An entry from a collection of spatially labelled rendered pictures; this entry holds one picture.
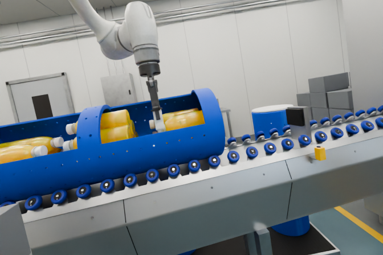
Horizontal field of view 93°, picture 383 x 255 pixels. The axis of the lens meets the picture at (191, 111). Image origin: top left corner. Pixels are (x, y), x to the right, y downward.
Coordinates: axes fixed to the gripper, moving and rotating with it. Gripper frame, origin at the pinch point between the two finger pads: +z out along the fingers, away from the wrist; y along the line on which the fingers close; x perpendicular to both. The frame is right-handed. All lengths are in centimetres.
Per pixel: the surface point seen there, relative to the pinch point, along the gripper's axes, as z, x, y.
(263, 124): 20, -66, 46
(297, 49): -74, -317, 302
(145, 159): 11.6, 6.5, -6.8
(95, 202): 22.3, 24.5, -5.7
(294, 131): 18, -60, 8
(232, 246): 99, -32, 47
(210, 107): -1.5, -18.1, -6.6
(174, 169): 17.9, -2.4, -4.9
